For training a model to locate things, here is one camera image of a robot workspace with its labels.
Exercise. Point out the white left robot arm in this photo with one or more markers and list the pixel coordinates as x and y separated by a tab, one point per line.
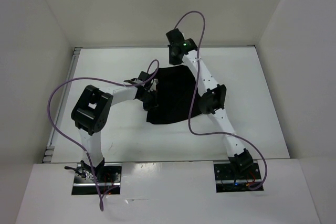
91	112

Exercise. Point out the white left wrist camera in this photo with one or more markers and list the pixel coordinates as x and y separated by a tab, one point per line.
153	85

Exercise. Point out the black skirt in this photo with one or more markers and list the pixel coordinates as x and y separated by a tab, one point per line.
175	91

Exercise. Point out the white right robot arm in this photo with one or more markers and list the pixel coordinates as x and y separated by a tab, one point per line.
211	100

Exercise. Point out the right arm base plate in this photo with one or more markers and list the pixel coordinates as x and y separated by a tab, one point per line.
227	182

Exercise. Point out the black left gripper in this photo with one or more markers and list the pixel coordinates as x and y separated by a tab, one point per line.
153	104

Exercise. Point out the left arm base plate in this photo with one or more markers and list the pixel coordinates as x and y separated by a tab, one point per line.
108	181

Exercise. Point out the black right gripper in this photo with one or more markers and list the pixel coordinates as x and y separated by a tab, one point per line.
172	61

